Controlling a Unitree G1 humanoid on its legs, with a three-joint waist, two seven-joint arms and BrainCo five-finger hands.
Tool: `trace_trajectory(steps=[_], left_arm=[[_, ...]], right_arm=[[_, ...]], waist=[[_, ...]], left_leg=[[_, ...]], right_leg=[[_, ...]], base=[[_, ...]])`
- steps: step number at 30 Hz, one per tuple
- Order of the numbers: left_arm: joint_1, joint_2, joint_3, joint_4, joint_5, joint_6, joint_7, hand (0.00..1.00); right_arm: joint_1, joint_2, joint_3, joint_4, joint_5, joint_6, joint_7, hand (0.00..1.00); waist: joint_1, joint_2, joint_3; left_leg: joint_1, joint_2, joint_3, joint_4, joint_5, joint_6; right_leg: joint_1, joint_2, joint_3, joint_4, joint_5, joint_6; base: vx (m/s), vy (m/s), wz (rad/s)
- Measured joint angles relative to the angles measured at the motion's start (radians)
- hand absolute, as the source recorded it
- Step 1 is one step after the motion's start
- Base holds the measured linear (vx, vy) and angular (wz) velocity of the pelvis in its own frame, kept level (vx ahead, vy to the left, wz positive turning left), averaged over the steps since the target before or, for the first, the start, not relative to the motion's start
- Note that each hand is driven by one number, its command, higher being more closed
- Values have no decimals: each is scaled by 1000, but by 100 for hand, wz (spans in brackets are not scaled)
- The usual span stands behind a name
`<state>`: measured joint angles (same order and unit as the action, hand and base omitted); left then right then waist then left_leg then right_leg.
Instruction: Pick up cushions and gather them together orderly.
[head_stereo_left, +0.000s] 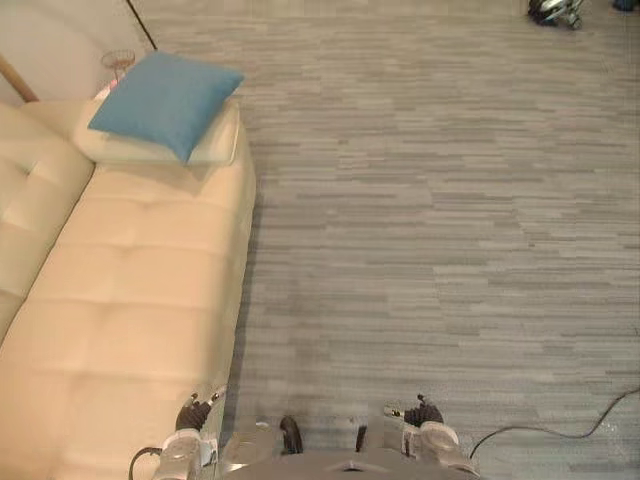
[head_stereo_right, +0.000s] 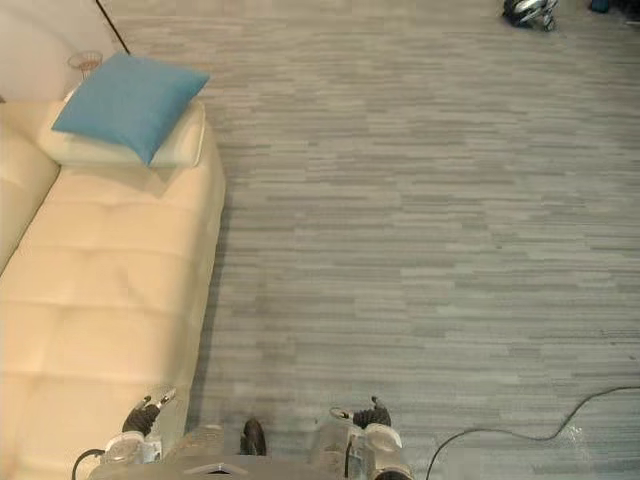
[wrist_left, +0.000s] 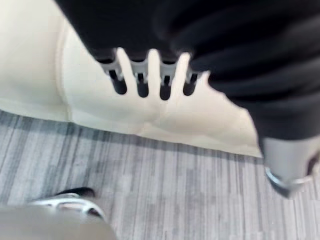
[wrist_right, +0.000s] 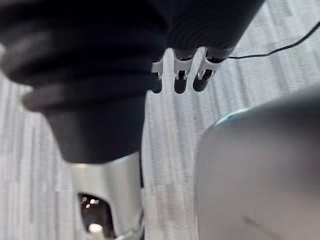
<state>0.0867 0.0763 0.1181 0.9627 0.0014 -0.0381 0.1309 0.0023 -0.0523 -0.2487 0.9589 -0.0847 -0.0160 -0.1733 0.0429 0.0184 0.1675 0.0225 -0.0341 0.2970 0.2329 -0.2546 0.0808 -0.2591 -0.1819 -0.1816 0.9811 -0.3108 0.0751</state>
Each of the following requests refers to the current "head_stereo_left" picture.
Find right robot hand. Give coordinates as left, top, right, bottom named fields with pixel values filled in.
left=382, top=393, right=445, bottom=429

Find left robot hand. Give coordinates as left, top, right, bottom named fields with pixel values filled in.
left=174, top=383, right=227, bottom=432

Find silver robot body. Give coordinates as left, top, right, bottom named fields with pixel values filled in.
left=219, top=414, right=481, bottom=480

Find cream leather sofa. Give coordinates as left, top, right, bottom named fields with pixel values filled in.
left=0, top=98, right=258, bottom=480

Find white cushion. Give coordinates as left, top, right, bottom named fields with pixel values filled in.
left=72, top=98, right=241, bottom=167

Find blue square cushion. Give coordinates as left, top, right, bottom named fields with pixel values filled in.
left=87, top=51, right=246, bottom=165

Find wooden pole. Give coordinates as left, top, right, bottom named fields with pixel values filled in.
left=0, top=52, right=39, bottom=104

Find thin dark rod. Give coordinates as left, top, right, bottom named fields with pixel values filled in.
left=125, top=0, right=159, bottom=52

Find black floor cable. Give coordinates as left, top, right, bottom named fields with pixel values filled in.
left=467, top=388, right=640, bottom=460

